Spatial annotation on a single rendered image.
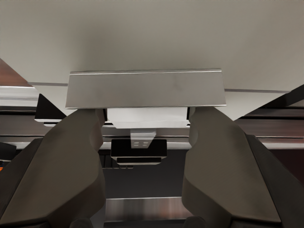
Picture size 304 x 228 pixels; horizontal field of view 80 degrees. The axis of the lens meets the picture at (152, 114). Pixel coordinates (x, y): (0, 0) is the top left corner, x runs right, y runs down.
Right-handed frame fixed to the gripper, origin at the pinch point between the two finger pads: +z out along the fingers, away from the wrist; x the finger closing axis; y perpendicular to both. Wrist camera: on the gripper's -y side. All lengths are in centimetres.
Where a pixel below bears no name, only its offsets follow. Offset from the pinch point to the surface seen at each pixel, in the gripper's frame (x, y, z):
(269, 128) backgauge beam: 31.1, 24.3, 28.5
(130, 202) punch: -2.2, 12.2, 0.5
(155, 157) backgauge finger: 0.6, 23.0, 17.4
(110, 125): -4.8, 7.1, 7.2
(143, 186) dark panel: -4, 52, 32
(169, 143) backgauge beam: 4.2, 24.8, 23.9
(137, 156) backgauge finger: -3.1, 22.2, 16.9
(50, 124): -11.7, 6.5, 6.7
